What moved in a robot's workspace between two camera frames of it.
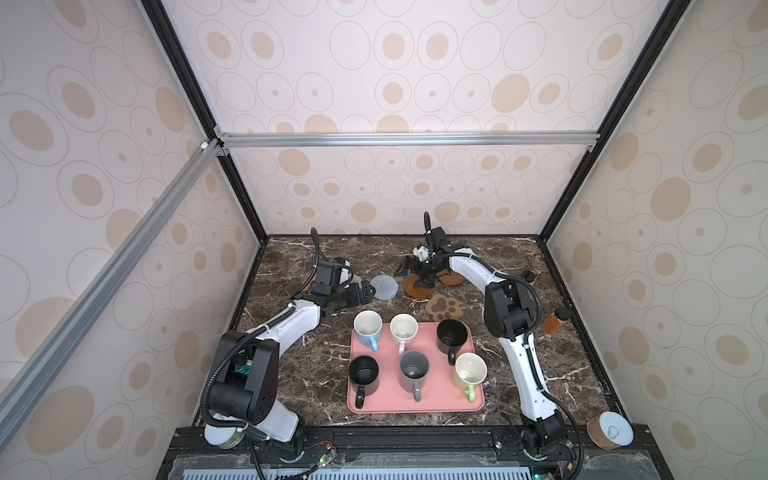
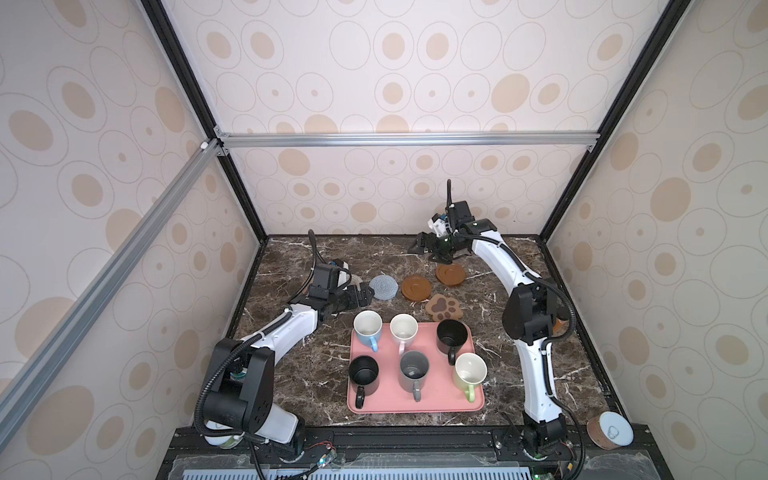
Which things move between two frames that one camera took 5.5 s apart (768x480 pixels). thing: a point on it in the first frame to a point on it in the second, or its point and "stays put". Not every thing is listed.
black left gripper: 355,300 stays put
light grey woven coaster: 356,279 stays put
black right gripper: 426,282 to 423,236
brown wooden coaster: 415,292 stays put
